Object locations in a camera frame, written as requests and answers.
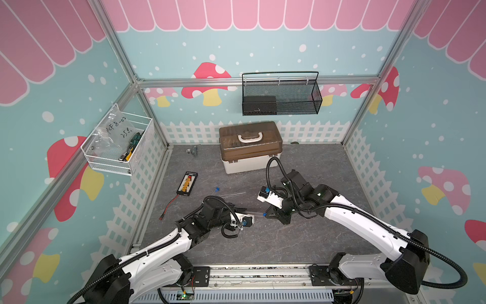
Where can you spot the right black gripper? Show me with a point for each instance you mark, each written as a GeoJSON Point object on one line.
{"type": "Point", "coordinates": [278, 215]}

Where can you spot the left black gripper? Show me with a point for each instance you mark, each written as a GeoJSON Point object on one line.
{"type": "Point", "coordinates": [231, 208]}

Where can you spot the clear test tube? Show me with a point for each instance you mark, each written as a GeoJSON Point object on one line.
{"type": "Point", "coordinates": [232, 195]}

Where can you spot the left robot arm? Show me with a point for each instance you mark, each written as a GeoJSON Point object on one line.
{"type": "Point", "coordinates": [162, 263]}

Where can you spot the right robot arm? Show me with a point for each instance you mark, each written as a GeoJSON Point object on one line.
{"type": "Point", "coordinates": [403, 258]}

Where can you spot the black board yellow connectors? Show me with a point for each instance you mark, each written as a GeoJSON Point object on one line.
{"type": "Point", "coordinates": [187, 183]}

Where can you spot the small grey metal clamp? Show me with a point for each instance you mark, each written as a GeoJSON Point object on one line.
{"type": "Point", "coordinates": [192, 151]}

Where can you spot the brown lid storage box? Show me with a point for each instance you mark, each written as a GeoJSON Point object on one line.
{"type": "Point", "coordinates": [249, 147]}

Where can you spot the small green circuit board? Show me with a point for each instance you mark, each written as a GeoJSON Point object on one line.
{"type": "Point", "coordinates": [185, 296]}

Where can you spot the green yellow tool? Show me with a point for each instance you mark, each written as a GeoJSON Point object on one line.
{"type": "Point", "coordinates": [131, 147]}

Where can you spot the black box in basket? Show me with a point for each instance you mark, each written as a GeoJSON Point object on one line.
{"type": "Point", "coordinates": [259, 105]}

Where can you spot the clear plastic zip bag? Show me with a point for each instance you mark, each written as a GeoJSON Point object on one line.
{"type": "Point", "coordinates": [113, 133]}

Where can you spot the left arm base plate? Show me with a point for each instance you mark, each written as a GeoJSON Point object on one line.
{"type": "Point", "coordinates": [193, 277]}

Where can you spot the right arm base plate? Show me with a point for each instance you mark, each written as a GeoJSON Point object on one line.
{"type": "Point", "coordinates": [325, 275]}

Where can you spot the black mesh wall basket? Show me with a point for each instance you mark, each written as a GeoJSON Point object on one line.
{"type": "Point", "coordinates": [297, 93]}

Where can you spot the white wire wall basket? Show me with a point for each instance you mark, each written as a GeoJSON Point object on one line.
{"type": "Point", "coordinates": [109, 162]}

